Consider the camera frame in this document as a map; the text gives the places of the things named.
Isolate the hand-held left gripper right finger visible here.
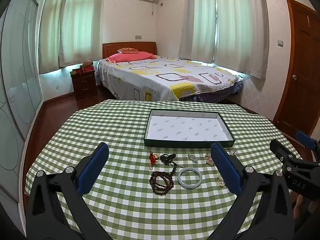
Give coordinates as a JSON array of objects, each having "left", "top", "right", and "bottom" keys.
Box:
[{"left": 210, "top": 141, "right": 296, "bottom": 240}]

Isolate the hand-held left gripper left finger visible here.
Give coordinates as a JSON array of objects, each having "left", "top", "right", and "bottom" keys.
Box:
[{"left": 26, "top": 142, "right": 111, "bottom": 240}]

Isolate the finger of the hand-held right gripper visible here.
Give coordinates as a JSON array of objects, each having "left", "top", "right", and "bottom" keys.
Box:
[
  {"left": 269, "top": 139, "right": 301, "bottom": 167},
  {"left": 296, "top": 130, "right": 320, "bottom": 155}
]

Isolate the white jade bangle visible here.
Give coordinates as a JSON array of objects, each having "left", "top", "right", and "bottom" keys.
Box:
[{"left": 177, "top": 168, "right": 203, "bottom": 189}]

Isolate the green tray with white lining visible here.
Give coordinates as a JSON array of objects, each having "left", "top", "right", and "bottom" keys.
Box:
[{"left": 143, "top": 109, "right": 235, "bottom": 148}]

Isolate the black cord pendant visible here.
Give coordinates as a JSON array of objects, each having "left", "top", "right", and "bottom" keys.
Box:
[{"left": 160, "top": 153, "right": 184, "bottom": 176}]

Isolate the brown wooden bead necklace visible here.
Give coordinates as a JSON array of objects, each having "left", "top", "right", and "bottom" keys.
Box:
[{"left": 149, "top": 170, "right": 176, "bottom": 194}]

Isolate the person's right hand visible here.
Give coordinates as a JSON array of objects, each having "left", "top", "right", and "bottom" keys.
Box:
[{"left": 293, "top": 195, "right": 320, "bottom": 220}]

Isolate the green checked tablecloth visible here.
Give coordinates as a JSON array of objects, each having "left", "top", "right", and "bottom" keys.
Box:
[{"left": 24, "top": 99, "right": 308, "bottom": 240}]

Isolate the brown wooden door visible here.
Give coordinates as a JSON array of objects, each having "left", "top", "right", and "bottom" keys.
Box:
[{"left": 272, "top": 0, "right": 320, "bottom": 141}]

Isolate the blue plaid bed skirt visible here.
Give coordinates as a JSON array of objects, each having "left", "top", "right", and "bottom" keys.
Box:
[{"left": 179, "top": 80, "right": 244, "bottom": 103}]

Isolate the dark wooden nightstand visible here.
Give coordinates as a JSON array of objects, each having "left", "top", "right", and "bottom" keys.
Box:
[{"left": 70, "top": 69, "right": 98, "bottom": 101}]

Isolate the bed with patterned sheet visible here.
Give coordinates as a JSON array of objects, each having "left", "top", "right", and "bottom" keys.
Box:
[{"left": 96, "top": 54, "right": 243, "bottom": 102}]

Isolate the glass sliding wardrobe door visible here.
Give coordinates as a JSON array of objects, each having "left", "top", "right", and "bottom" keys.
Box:
[{"left": 0, "top": 0, "right": 46, "bottom": 207}]

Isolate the pink pillow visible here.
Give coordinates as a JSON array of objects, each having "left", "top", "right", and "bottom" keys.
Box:
[{"left": 105, "top": 51, "right": 157, "bottom": 64}]

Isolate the wooden bed headboard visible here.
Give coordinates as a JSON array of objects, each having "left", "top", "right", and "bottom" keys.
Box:
[{"left": 102, "top": 41, "right": 158, "bottom": 61}]

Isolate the red cushion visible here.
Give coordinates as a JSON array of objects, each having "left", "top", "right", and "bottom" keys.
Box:
[{"left": 117, "top": 47, "right": 140, "bottom": 54}]

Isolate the wide white curtain panel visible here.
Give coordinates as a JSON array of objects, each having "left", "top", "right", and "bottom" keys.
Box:
[
  {"left": 214, "top": 0, "right": 270, "bottom": 81},
  {"left": 59, "top": 0, "right": 106, "bottom": 68}
]

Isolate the narrow white curtain panel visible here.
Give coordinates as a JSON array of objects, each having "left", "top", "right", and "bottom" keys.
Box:
[
  {"left": 38, "top": 0, "right": 66, "bottom": 75},
  {"left": 178, "top": 0, "right": 217, "bottom": 61}
]

